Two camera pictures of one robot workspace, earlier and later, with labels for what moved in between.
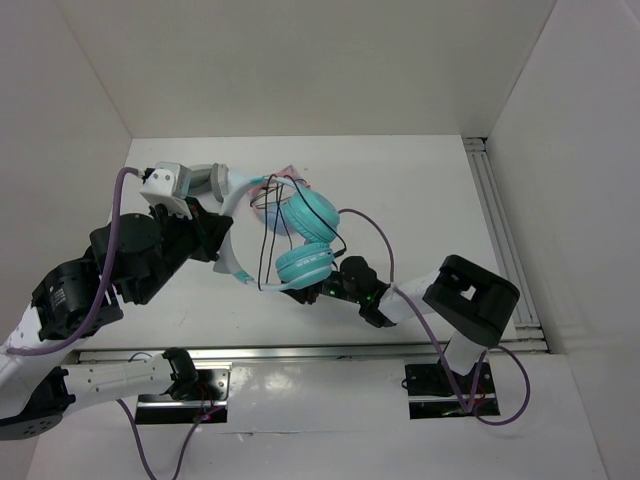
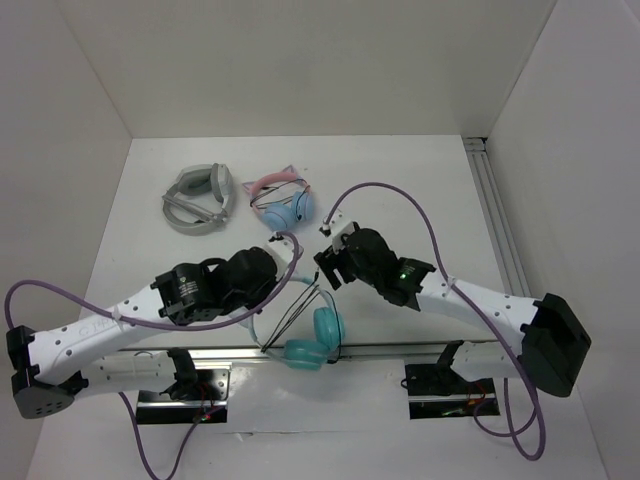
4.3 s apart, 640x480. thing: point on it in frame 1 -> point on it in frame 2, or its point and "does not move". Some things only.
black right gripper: [304, 293] -> [328, 261]
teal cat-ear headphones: [311, 217] -> [306, 354]
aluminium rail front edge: [92, 353] does not move
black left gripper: [208, 229] -> [269, 284]
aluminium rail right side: [527, 335] does not move
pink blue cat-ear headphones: [267, 194] does not move
